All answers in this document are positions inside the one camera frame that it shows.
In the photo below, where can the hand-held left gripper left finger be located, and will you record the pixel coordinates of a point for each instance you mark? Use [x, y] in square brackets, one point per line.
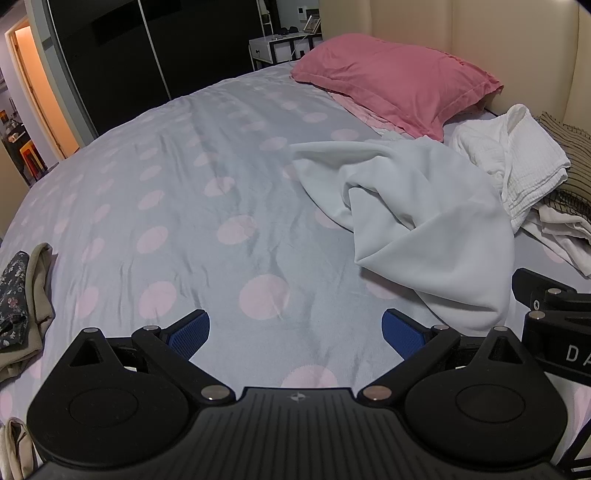
[189, 334]

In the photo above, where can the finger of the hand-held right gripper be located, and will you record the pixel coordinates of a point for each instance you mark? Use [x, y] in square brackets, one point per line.
[535, 286]
[577, 448]

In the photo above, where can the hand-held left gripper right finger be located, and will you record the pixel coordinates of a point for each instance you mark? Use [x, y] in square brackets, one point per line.
[404, 334]

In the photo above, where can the white sweatshirt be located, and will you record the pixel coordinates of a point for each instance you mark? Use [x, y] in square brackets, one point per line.
[415, 221]

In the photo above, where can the cream white garment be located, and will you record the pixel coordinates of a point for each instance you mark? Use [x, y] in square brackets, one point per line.
[563, 235]

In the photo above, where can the white waffle cloth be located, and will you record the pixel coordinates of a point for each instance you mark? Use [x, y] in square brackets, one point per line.
[521, 157]

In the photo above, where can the striped cloth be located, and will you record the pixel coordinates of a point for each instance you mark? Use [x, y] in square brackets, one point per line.
[577, 152]

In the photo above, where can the dark floral garment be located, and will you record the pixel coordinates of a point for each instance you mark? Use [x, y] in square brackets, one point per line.
[14, 295]

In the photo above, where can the pale beige garment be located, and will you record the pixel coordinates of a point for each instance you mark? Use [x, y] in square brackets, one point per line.
[16, 447]

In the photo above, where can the light pink pillow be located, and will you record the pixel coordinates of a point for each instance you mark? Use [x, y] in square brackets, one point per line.
[364, 113]

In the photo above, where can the orange stool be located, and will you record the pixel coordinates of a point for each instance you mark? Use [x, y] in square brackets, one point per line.
[32, 159]

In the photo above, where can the cream padded headboard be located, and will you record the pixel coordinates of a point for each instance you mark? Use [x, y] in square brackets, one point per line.
[508, 46]

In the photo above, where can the beige room door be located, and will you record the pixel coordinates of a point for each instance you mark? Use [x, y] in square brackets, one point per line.
[46, 92]

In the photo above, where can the black wardrobe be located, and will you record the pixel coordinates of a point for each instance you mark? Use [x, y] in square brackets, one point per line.
[138, 46]

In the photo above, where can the white bedside table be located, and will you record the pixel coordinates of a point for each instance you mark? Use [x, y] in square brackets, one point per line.
[265, 50]

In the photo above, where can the white rack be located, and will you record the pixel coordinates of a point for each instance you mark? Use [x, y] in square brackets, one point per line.
[268, 18]

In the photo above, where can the picture frame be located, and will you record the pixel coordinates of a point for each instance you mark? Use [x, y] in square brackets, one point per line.
[313, 23]

